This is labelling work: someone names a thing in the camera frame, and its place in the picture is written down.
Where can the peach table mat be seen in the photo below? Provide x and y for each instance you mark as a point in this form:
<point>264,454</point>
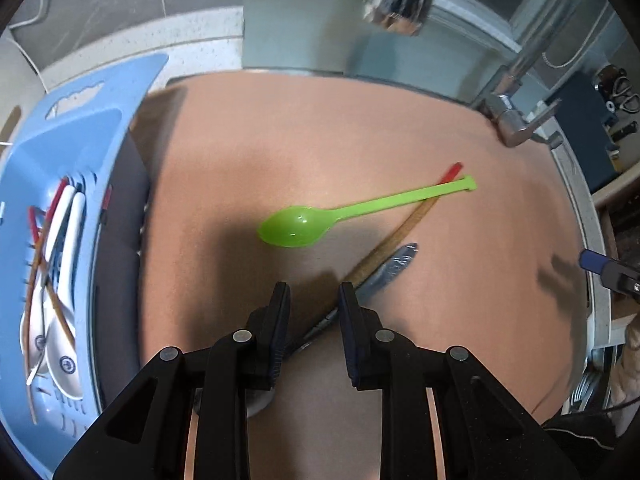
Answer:
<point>350,135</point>

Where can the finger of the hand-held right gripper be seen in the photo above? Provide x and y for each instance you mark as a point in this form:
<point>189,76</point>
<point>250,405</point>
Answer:
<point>600,262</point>

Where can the dark blue knife block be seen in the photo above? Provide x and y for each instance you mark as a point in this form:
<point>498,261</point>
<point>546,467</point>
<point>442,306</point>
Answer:
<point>580,125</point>

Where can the metal bowl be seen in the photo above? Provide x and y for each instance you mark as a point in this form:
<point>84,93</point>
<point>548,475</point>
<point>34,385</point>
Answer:
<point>592,380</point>

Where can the metal sink knob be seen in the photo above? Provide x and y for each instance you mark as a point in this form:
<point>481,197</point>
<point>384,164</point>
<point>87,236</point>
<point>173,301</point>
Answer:
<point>556,141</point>

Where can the blue plastic basket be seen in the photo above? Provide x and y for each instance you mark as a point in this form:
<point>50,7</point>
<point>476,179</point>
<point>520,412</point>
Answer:
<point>100,125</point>

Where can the person's right hand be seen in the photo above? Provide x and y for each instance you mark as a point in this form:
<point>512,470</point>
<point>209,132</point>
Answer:
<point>630,360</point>

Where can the green plastic spoon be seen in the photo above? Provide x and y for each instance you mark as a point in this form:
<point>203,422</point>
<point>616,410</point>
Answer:
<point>295,225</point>

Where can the chrome kitchen faucet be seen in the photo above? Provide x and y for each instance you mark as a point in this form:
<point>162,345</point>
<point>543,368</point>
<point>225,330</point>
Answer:
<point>515,125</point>

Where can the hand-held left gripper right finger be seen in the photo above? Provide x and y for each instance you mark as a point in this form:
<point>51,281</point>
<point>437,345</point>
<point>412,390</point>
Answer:
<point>347,325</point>

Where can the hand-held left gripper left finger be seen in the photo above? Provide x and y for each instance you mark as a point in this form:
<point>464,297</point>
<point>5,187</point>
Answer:
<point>280,320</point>

